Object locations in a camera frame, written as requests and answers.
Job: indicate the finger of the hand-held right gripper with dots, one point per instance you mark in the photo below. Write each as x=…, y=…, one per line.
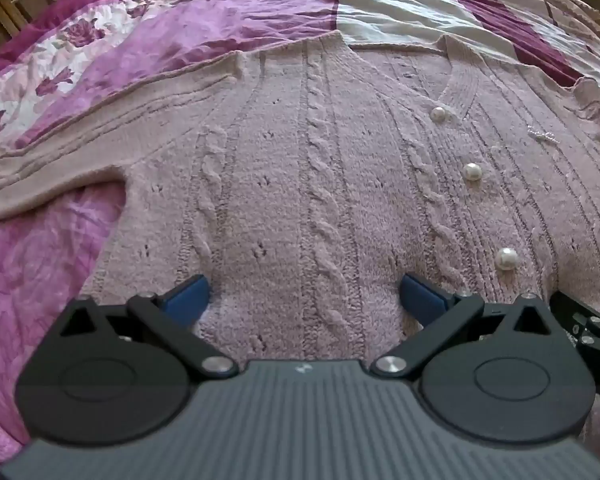
x=566, y=305

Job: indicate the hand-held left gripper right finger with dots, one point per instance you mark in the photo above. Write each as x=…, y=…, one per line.
x=422, y=296

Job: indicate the magenta pillow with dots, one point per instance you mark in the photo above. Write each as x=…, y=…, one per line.
x=55, y=15

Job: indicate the striped purple white bedspread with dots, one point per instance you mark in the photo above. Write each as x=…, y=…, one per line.
x=190, y=25

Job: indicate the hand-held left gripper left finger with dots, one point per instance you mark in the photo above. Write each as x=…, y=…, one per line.
x=187, y=297

